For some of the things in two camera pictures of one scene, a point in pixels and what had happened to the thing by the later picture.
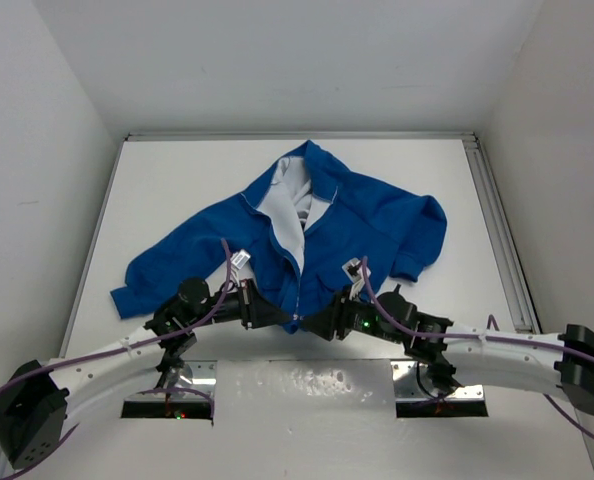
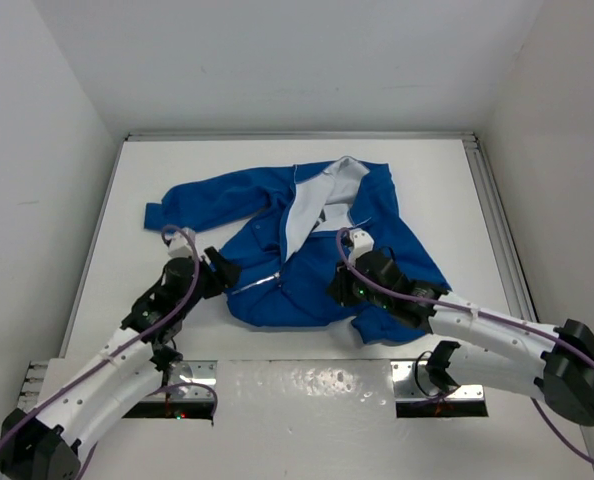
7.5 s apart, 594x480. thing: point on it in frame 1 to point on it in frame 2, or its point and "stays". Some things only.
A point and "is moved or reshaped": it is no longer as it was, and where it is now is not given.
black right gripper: x=333 y=317 to x=339 y=288
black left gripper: x=253 y=311 to x=224 y=273
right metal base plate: x=412 y=381 stays
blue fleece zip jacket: x=304 y=234 is moved or reshaped
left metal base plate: x=193 y=374 stays
